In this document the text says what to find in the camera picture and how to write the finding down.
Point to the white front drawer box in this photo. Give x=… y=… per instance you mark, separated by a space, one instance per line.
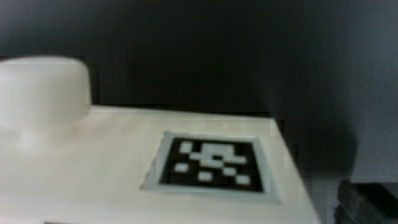
x=124 y=166

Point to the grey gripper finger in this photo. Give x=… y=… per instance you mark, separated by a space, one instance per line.
x=369 y=203

